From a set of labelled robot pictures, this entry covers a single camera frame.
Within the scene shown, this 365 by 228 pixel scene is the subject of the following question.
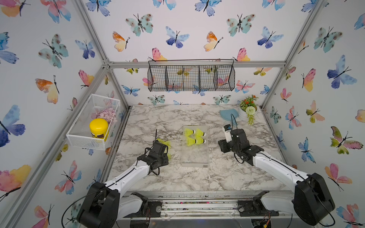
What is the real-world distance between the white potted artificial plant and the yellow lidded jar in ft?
2.86

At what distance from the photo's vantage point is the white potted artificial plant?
3.30 feet

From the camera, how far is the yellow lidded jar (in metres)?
0.64
